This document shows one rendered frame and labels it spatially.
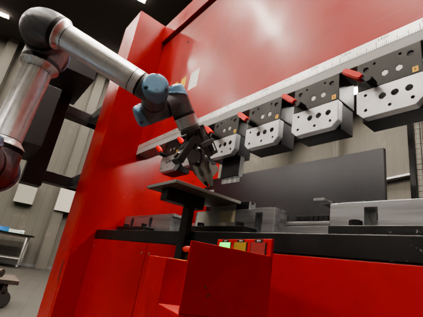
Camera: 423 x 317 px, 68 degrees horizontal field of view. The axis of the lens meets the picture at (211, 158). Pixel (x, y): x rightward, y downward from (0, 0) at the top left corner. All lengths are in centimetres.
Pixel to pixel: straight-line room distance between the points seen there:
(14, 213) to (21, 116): 1032
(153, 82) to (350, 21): 60
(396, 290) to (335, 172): 95
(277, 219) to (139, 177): 114
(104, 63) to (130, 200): 107
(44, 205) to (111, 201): 950
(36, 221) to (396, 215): 1089
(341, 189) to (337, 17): 71
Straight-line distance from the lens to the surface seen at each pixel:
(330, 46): 105
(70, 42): 100
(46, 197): 1132
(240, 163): 114
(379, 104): 85
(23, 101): 107
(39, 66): 112
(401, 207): 76
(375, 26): 100
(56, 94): 200
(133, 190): 188
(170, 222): 137
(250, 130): 110
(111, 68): 95
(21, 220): 1130
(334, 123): 89
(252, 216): 99
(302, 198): 156
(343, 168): 149
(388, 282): 62
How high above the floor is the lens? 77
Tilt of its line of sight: 19 degrees up
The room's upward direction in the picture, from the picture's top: 9 degrees clockwise
